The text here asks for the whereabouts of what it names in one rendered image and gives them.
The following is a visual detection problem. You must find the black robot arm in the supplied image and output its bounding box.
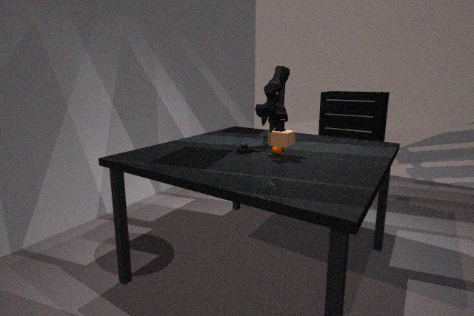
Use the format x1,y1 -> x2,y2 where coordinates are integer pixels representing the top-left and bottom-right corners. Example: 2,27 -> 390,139
264,66 -> 290,132

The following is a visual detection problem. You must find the orange knob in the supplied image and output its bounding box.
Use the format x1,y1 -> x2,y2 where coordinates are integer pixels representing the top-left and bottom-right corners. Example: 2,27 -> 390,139
272,146 -> 285,155

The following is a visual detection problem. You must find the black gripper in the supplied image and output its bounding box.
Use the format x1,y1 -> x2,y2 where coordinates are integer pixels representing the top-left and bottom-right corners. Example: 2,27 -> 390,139
257,100 -> 281,132

